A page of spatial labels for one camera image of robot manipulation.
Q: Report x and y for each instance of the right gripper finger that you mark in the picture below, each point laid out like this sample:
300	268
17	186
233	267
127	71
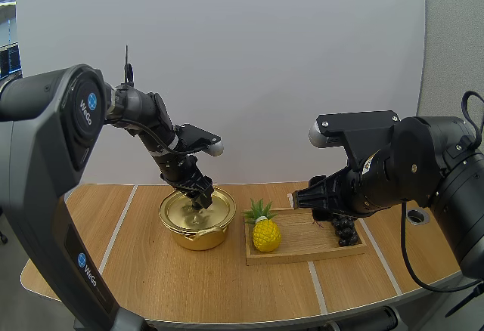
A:
321	195
323	215

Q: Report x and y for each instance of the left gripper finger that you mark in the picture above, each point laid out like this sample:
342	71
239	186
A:
206	193
191	195

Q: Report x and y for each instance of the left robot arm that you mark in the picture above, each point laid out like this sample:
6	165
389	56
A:
45	149

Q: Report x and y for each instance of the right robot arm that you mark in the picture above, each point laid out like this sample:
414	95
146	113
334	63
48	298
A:
427	164

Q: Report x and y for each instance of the bunch of dark toy grapes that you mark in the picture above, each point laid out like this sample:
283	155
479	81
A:
346	231

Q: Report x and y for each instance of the shallow wooden tray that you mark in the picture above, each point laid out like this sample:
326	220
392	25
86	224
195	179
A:
302	244

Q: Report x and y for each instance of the yellow toy pineapple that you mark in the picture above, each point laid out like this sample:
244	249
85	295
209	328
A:
266	234

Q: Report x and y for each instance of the grey partition panel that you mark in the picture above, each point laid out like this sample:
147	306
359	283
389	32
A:
453	44

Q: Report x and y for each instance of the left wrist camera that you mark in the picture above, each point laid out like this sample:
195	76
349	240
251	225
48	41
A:
198	135

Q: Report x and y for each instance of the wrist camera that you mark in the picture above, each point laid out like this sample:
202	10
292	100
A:
198	135
359	125

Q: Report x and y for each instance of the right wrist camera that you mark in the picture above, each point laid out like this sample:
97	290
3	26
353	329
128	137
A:
359	125

